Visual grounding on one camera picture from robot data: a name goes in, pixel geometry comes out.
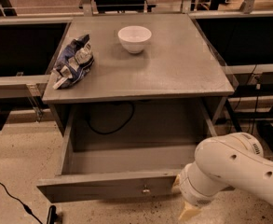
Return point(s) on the white ceramic bowl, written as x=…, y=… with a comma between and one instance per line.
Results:
x=134, y=38

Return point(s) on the grey top drawer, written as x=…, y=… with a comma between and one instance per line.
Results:
x=120, y=151

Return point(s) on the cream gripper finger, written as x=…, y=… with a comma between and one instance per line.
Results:
x=175, y=188
x=188, y=212

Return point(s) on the blue crumpled chip bag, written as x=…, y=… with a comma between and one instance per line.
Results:
x=73, y=63

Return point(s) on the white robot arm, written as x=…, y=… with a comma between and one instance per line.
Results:
x=234, y=160

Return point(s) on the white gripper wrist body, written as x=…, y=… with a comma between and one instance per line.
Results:
x=191, y=194

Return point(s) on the black post on floor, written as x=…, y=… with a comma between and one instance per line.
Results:
x=52, y=215

